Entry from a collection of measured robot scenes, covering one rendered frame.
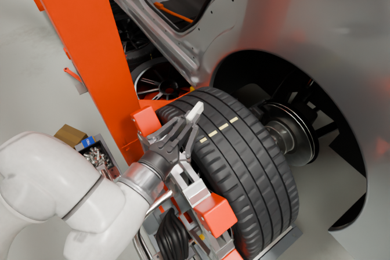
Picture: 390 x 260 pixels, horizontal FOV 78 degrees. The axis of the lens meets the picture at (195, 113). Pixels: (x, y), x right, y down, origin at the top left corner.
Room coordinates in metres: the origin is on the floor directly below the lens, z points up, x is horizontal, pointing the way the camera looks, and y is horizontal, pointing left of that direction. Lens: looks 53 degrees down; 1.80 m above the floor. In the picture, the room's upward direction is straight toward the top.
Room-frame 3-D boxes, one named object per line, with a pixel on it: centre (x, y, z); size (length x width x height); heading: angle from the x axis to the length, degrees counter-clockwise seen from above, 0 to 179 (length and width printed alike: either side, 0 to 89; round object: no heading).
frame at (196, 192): (0.32, 0.06, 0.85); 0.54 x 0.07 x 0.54; 35
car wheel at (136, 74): (1.22, 0.19, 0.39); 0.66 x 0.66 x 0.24
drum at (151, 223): (0.28, 0.12, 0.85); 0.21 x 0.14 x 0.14; 125
